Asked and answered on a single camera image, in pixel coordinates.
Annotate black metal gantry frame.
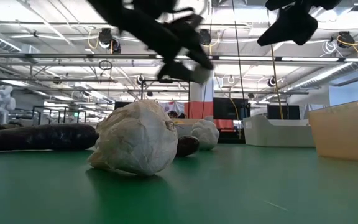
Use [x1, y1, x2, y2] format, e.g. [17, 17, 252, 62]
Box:
[140, 79, 191, 119]

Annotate white and red banner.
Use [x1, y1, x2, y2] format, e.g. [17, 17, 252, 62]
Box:
[158, 101, 186, 118]

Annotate black monitor screen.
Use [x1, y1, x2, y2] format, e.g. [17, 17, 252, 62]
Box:
[267, 105, 301, 121]
[114, 101, 134, 110]
[213, 97, 250, 121]

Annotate person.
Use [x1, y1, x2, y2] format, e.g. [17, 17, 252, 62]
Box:
[167, 110, 186, 119]

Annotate white plastic basket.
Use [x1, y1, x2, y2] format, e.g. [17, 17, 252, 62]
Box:
[242, 114, 316, 148]
[170, 117, 214, 139]

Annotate small white garlic bulb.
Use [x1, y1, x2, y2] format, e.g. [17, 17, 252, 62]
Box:
[192, 64, 213, 84]
[190, 119, 221, 151]

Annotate dark purple eggplant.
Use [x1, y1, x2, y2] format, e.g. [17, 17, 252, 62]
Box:
[0, 123, 100, 153]

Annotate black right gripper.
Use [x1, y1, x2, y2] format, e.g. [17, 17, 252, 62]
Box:
[256, 0, 342, 47]

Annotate black coiled cable loop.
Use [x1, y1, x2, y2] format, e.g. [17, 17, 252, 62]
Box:
[98, 60, 114, 71]

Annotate yellow curved cable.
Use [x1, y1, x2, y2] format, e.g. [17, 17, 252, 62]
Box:
[227, 98, 242, 140]

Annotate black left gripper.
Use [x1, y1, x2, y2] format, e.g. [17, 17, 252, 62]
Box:
[154, 14, 214, 82]

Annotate black metal frame rack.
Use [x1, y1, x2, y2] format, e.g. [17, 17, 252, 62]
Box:
[32, 105, 87, 125]

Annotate long ceiling light strip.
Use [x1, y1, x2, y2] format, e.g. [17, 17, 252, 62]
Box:
[155, 55, 358, 62]

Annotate yellow hanging cable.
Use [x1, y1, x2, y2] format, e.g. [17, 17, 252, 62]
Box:
[268, 45, 285, 121]

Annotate small dark brown object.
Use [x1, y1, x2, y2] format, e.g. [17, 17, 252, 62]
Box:
[175, 135, 200, 157]

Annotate silver ventilation duct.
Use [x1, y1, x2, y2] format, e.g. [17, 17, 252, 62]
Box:
[286, 51, 358, 93]

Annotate large white garlic bulb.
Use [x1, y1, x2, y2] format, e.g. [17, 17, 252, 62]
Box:
[87, 99, 180, 177]

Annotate white and orange pillar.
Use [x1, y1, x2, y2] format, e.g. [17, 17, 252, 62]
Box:
[184, 63, 214, 121]

